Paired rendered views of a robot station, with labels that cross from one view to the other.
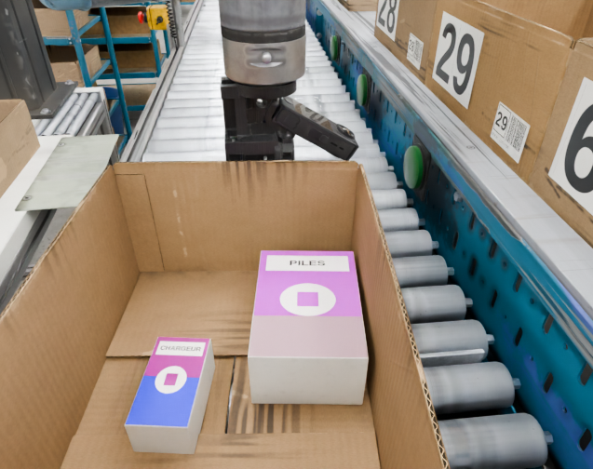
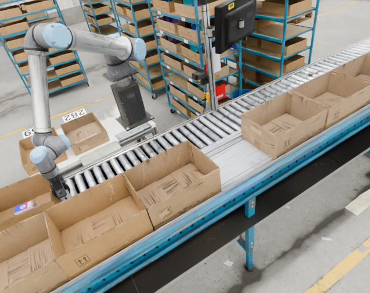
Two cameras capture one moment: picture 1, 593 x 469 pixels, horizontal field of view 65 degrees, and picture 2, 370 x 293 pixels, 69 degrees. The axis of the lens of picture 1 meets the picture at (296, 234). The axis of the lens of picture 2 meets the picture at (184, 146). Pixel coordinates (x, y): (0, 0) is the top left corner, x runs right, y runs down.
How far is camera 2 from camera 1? 1.76 m
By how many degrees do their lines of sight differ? 56
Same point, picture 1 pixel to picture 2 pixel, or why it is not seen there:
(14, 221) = (75, 160)
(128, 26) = (277, 67)
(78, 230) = (30, 179)
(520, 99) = (64, 214)
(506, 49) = (72, 203)
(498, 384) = not seen: hidden behind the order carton
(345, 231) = not seen: hidden behind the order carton
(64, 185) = (91, 157)
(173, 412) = (16, 210)
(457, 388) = not seen: hidden behind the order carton
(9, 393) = (6, 193)
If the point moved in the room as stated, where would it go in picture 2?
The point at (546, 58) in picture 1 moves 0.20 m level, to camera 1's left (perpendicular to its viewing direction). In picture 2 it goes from (53, 210) to (51, 183)
